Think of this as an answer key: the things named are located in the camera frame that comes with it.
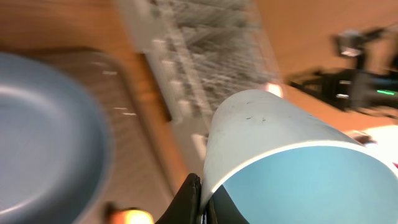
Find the dark blue plate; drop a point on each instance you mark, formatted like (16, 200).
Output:
(55, 144)

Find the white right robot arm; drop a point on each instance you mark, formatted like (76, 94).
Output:
(356, 88)

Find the light blue cup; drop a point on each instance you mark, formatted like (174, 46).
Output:
(280, 164)

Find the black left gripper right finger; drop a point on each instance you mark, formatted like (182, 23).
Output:
(221, 209)

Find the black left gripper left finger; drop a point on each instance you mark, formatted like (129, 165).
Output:
(184, 208)

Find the grey dishwasher rack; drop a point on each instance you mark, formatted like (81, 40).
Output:
(200, 52)

